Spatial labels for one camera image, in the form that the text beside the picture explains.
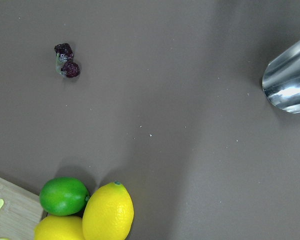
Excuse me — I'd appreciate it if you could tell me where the yellow lemon near board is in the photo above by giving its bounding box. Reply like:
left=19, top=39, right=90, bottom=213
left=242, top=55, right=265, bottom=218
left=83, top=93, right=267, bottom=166
left=34, top=215, right=85, bottom=240

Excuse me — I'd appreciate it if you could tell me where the silver metal scoop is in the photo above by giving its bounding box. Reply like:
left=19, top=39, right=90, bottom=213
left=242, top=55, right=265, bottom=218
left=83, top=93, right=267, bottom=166
left=262, top=40, right=300, bottom=114

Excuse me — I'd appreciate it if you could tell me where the yellow lemon outer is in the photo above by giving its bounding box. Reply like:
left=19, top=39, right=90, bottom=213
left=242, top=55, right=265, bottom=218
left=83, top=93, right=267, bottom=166
left=82, top=181, right=134, bottom=240

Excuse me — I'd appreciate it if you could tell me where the bamboo cutting board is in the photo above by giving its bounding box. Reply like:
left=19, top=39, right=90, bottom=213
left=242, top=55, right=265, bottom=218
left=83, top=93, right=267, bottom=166
left=0, top=177, right=46, bottom=240

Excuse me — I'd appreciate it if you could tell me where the green lime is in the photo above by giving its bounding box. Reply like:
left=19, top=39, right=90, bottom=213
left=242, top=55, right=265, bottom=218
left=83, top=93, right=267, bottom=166
left=39, top=176, right=90, bottom=216

